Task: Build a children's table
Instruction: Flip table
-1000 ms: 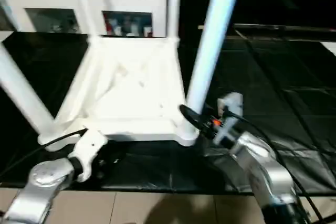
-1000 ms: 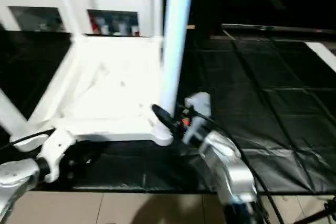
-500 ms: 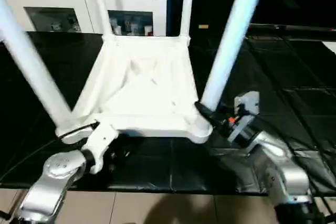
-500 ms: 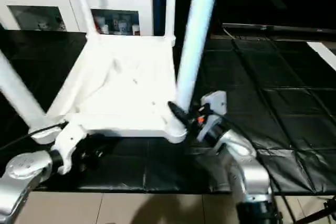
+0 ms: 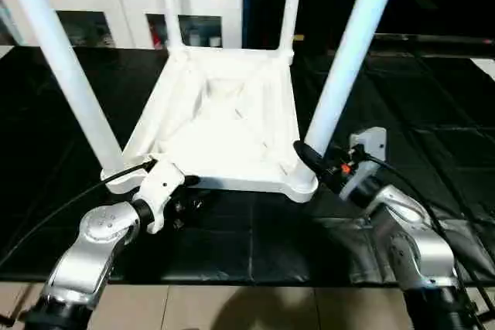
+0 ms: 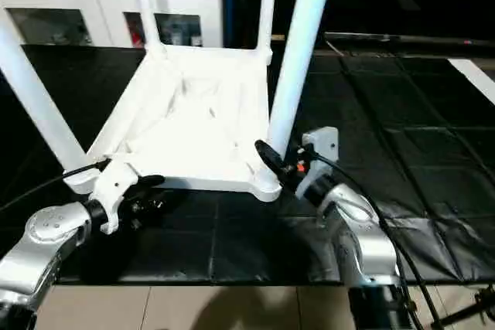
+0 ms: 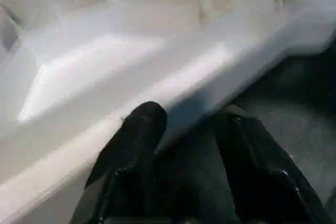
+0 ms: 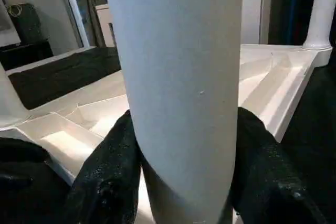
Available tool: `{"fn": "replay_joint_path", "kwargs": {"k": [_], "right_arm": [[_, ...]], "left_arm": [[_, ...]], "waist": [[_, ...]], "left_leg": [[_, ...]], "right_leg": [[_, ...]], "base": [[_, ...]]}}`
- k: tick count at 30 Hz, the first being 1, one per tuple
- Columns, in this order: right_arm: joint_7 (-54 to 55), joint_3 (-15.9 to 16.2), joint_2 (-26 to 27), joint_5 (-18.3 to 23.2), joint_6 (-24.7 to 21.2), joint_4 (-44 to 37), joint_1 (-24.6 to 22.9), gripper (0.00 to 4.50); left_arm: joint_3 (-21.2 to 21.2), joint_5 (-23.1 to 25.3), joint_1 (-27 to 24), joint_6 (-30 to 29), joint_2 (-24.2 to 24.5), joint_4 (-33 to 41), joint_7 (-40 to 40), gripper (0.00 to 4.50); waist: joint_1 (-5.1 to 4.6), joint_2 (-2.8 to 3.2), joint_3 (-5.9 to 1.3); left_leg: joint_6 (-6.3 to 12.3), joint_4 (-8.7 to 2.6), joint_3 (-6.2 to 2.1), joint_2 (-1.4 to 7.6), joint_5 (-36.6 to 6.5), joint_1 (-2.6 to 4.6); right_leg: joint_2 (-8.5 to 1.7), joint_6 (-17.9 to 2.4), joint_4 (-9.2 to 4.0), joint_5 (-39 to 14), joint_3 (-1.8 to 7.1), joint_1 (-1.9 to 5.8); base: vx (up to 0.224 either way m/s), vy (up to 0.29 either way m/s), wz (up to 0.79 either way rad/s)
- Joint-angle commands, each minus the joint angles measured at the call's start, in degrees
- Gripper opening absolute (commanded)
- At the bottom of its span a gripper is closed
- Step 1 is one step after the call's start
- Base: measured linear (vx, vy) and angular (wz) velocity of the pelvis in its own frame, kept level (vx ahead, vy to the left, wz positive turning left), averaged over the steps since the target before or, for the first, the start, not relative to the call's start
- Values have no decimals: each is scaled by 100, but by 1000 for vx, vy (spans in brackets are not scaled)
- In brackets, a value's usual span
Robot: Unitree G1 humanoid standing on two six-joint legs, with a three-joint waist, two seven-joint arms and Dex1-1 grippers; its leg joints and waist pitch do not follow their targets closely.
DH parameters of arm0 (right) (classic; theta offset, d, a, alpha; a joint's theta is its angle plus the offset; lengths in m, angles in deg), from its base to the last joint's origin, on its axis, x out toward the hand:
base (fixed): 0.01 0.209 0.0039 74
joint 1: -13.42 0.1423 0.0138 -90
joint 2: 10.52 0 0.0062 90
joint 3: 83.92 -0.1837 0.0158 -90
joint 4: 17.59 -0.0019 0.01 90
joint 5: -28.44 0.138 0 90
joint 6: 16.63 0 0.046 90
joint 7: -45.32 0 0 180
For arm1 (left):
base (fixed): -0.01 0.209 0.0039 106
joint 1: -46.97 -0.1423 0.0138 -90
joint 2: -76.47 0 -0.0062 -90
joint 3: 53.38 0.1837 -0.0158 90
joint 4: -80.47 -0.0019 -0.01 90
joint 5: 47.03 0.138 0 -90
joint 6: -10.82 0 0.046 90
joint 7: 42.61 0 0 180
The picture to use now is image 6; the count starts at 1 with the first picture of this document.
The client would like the white plastic table top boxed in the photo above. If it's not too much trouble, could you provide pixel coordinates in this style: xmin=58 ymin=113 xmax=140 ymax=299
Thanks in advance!
xmin=66 ymin=43 xmax=284 ymax=203

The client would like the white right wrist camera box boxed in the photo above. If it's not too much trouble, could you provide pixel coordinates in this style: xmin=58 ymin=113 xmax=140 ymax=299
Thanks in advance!
xmin=300 ymin=127 xmax=340 ymax=172

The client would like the crumpled black plastic sheet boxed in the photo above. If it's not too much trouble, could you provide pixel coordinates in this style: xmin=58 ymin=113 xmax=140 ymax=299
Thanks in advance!
xmin=294 ymin=52 xmax=495 ymax=281

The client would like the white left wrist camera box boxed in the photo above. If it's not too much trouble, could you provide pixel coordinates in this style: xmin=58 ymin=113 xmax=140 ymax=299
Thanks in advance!
xmin=91 ymin=158 xmax=140 ymax=234

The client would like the black work mat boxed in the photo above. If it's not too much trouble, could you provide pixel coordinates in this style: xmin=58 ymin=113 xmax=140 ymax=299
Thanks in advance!
xmin=0 ymin=40 xmax=495 ymax=284

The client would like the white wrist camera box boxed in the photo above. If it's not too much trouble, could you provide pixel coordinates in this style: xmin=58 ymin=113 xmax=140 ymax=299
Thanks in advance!
xmin=300 ymin=127 xmax=340 ymax=172
xmin=91 ymin=158 xmax=140 ymax=234

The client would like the dark low furniture silver edge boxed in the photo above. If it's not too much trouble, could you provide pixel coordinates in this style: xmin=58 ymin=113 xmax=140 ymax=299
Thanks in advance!
xmin=325 ymin=31 xmax=495 ymax=49

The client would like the black bar with white label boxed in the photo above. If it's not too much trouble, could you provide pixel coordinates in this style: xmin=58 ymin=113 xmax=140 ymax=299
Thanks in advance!
xmin=433 ymin=287 xmax=495 ymax=329

